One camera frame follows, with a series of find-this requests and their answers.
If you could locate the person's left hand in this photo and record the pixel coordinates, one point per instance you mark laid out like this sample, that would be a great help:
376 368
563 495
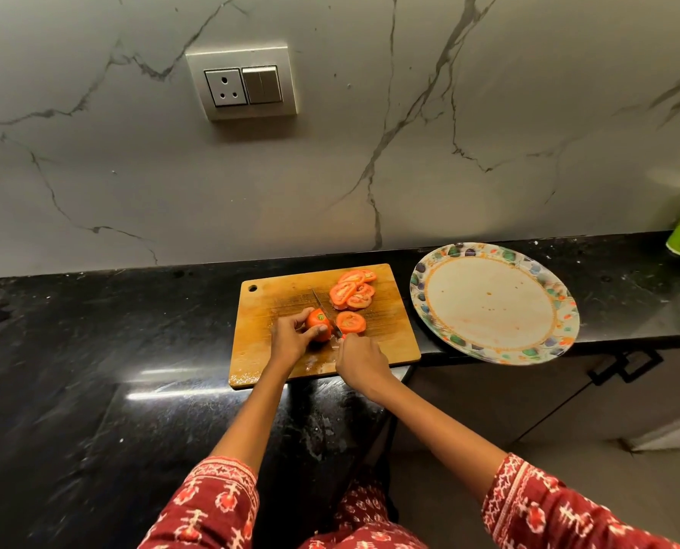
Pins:
287 345

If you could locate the person's right hand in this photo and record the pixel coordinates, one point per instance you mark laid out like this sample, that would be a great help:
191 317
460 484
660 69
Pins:
365 368

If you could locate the red tomato slice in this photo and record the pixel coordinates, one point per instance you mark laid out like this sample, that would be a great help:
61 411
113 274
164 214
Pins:
351 322

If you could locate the pile of tomato slices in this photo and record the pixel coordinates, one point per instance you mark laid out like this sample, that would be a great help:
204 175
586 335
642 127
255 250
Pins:
343 292

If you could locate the floral rimmed plate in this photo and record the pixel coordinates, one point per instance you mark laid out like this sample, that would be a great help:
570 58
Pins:
488 305

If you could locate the person's left forearm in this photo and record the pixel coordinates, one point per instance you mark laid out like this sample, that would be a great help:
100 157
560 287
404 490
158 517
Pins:
254 420

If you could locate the person's right forearm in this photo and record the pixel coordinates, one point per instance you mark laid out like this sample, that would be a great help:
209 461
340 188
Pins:
443 440

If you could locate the wooden cutting board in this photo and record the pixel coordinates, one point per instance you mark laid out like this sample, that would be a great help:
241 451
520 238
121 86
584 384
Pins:
260 337

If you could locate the brown lower cabinet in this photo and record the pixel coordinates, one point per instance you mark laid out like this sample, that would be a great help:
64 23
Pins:
506 400

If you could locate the red patterned tunic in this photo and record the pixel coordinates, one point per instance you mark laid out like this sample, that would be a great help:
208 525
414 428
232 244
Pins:
365 520

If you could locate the red patterned left sleeve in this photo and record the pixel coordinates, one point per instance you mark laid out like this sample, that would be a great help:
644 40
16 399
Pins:
205 505

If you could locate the red patterned sleeve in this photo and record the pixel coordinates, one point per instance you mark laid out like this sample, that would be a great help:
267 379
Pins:
205 505
551 508

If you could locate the red patterned right sleeve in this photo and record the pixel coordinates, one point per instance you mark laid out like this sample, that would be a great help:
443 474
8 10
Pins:
551 508

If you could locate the wall socket and switch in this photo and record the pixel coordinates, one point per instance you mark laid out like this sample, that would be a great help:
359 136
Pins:
241 84

